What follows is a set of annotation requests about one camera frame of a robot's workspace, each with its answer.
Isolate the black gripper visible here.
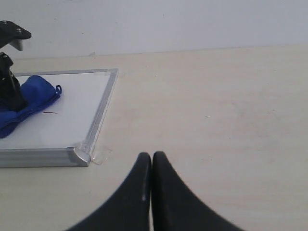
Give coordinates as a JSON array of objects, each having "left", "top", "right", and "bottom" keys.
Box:
[{"left": 0, "top": 52, "right": 27, "bottom": 112}]

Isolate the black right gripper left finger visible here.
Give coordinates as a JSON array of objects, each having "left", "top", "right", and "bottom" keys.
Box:
[{"left": 69, "top": 153, "right": 152, "bottom": 231}]

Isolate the clear tape front right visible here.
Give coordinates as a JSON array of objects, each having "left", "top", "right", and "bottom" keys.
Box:
[{"left": 73, "top": 142, "right": 112, "bottom": 167}]

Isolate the white board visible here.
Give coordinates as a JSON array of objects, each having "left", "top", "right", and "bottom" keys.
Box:
[{"left": 0, "top": 68, "right": 118, "bottom": 168}]

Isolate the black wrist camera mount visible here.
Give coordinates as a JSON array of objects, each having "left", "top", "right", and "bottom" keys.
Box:
[{"left": 0, "top": 20, "right": 32, "bottom": 51}]

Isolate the blue cloth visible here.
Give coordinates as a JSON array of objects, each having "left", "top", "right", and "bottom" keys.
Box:
[{"left": 0, "top": 76, "right": 62, "bottom": 139}]

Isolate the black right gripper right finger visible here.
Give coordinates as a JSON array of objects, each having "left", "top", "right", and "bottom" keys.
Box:
[{"left": 152, "top": 151, "right": 242, "bottom": 231}]

